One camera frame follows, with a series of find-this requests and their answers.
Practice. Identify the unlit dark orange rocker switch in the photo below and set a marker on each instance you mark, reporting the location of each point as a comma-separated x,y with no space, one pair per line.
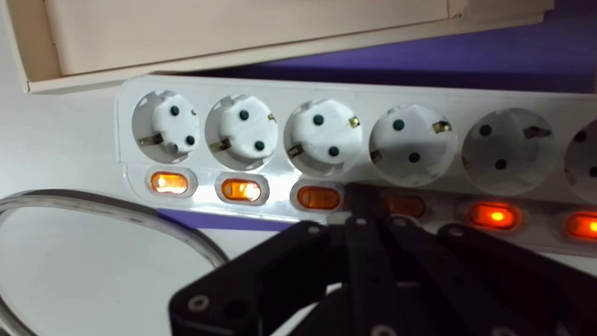
408,205

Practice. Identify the white multi-socket power strip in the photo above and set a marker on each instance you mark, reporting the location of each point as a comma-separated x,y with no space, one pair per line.
374,132

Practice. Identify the light wooden shelf box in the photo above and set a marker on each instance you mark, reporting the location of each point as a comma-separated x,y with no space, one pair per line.
218,37

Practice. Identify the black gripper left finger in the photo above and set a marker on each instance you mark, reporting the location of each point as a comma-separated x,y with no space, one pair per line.
274,285

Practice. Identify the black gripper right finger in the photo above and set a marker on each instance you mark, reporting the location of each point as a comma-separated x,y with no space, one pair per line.
473,285

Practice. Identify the purple mat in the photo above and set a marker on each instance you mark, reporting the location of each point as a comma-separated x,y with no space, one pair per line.
449,65

